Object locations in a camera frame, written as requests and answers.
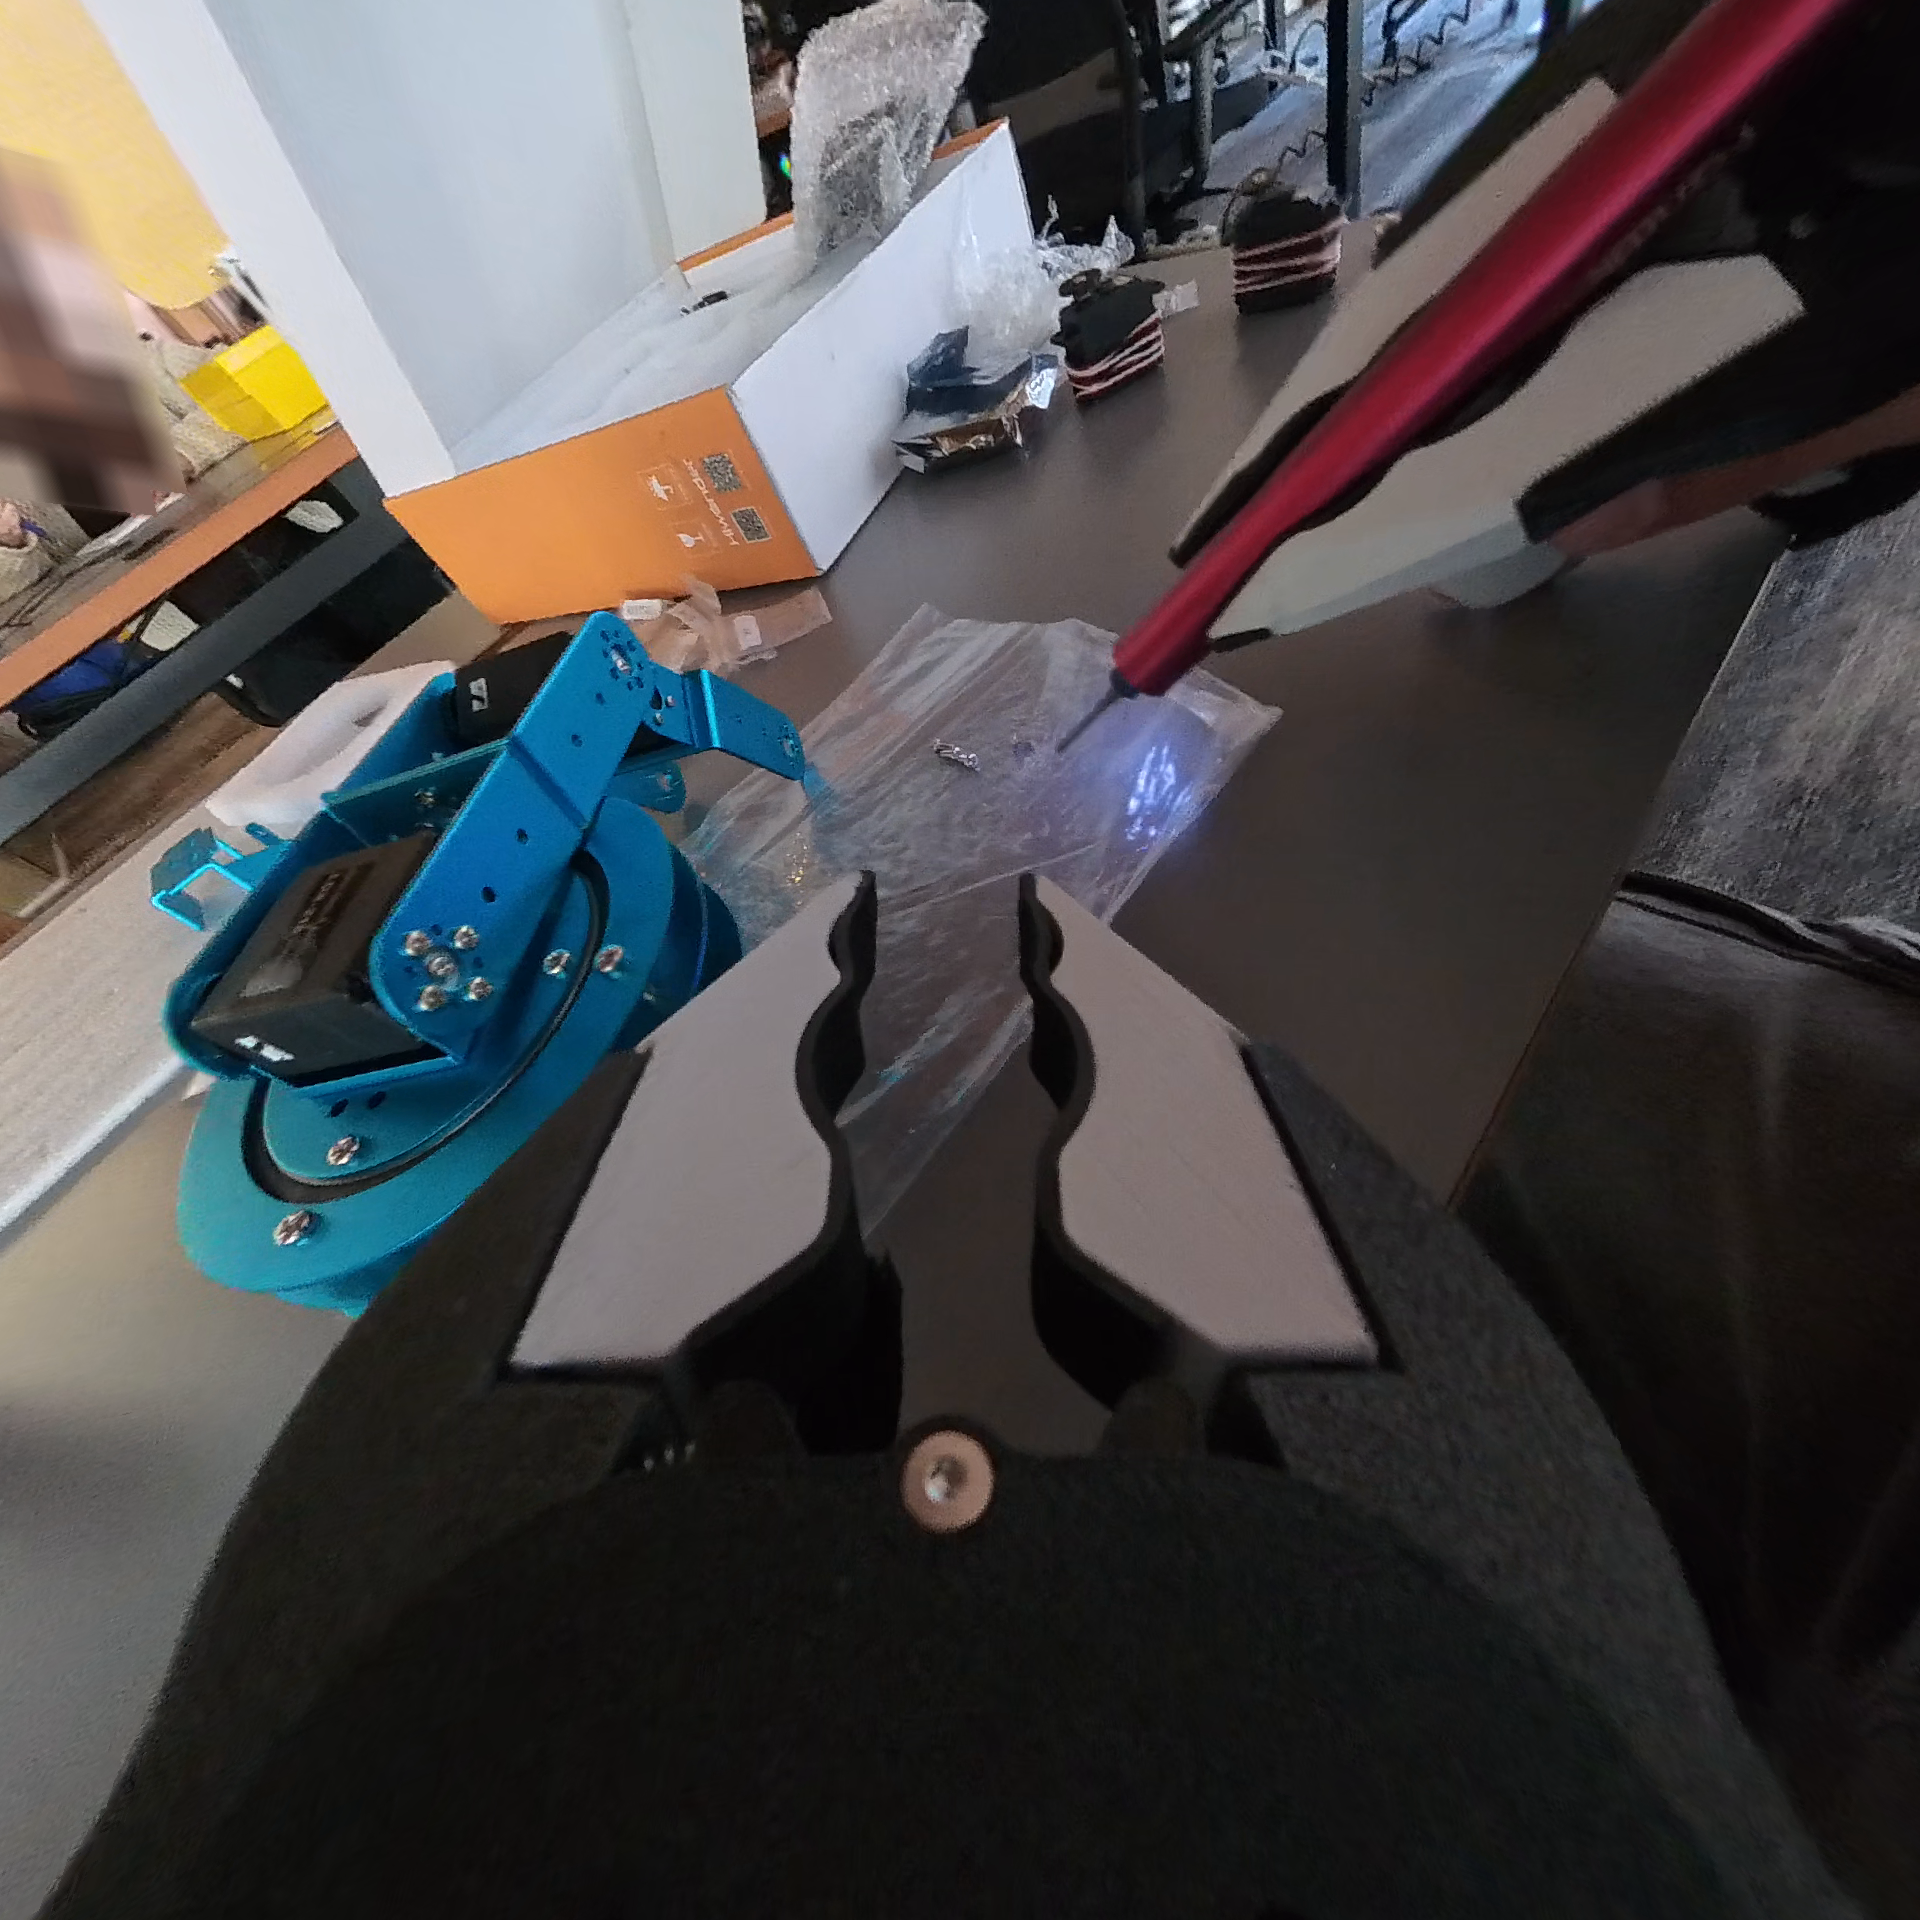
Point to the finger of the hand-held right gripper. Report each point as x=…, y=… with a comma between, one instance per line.
x=1425, y=270
x=1501, y=435

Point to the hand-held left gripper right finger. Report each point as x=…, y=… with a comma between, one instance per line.
x=1200, y=1187

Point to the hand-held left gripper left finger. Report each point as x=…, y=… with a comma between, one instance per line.
x=691, y=1187

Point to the red electric screwdriver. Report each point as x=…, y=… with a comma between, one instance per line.
x=1425, y=391

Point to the blue toy robot arm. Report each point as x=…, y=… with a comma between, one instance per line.
x=496, y=842

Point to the grey desk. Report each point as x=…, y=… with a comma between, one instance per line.
x=1350, y=842

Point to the person's right hand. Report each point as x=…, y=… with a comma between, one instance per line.
x=1665, y=519

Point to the clear plastic bag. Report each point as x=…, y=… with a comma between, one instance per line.
x=960, y=842

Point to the person's dark clothed body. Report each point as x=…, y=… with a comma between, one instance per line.
x=1726, y=1199

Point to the pile of small screw bags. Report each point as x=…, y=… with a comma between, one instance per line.
x=734, y=632

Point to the bubble wrap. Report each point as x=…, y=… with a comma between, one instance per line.
x=885, y=120

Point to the white orange cardboard box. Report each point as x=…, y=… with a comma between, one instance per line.
x=841, y=406

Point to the wooden edged table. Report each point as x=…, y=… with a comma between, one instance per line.
x=179, y=557

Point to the yellow box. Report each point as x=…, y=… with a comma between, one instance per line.
x=254, y=383

